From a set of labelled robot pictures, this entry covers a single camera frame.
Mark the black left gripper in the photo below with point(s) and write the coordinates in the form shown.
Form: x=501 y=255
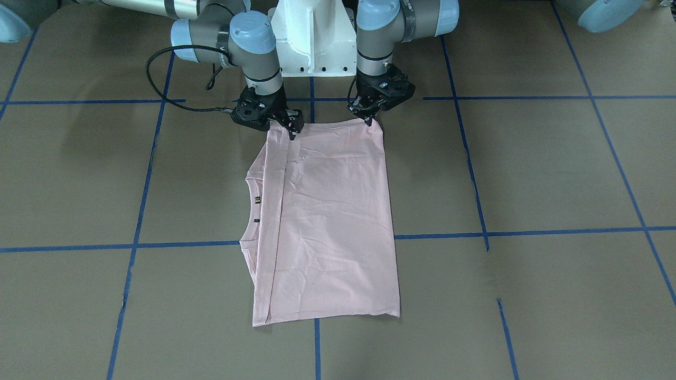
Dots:
x=365 y=95

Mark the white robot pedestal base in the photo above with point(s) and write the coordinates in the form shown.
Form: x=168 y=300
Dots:
x=314 y=38

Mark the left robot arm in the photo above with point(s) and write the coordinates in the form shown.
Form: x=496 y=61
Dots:
x=380 y=26

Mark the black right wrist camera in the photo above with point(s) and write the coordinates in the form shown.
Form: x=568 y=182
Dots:
x=252 y=110

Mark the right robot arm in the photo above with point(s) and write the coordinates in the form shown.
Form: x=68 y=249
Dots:
x=229 y=34

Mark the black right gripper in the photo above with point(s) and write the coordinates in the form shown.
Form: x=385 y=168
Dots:
x=278 y=105

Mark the pink Snoopy t-shirt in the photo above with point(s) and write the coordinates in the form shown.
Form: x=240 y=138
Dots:
x=319 y=241

